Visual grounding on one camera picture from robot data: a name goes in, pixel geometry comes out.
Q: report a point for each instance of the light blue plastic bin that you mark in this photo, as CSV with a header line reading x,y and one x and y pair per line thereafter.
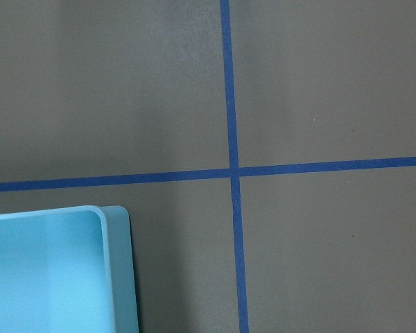
x,y
67,270

